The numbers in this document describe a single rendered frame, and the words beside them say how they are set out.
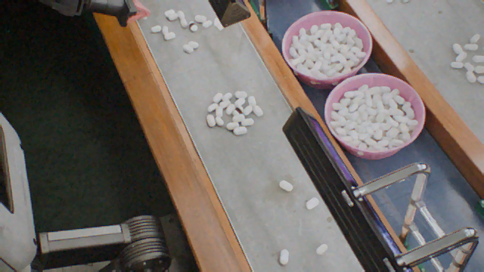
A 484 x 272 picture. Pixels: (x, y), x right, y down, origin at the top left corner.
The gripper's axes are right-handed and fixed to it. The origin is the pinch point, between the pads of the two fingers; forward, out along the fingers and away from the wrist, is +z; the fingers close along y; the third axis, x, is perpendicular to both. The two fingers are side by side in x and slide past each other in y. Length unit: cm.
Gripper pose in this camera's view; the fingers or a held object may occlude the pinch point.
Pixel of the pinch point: (147, 13)
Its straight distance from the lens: 191.4
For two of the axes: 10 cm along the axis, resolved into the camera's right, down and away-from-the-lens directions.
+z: 7.7, 0.4, 6.4
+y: -4.0, -7.5, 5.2
